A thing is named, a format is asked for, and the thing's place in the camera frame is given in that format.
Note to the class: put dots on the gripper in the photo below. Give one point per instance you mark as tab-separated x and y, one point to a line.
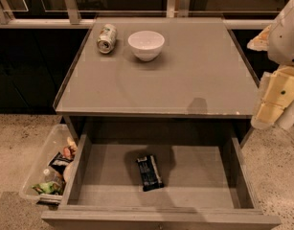
285	42

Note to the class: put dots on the dark blue rxbar wrapper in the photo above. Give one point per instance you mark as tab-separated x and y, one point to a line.
149	173

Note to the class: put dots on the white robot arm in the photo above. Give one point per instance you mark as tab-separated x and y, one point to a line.
277	39

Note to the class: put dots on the grey cabinet counter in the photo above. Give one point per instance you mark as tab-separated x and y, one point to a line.
199	74

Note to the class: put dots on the grey open top drawer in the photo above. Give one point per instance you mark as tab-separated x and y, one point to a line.
141	185

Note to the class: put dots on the white ceramic bowl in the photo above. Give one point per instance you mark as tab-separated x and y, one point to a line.
146	45

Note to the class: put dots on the crushed green soda can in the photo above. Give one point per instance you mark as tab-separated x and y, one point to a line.
107	38

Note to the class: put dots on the orange pink snack packet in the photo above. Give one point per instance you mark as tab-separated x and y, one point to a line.
70	150

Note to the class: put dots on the black snack packet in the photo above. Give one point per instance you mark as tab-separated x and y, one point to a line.
59	163

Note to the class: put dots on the clear plastic water bottle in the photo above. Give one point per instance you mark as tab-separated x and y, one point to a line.
52	176

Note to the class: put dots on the green snack bag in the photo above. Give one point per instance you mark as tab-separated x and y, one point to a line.
48	188

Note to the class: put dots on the clear plastic bin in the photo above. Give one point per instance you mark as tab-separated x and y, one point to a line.
54	143

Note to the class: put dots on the metal window railing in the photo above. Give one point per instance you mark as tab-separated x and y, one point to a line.
236	14

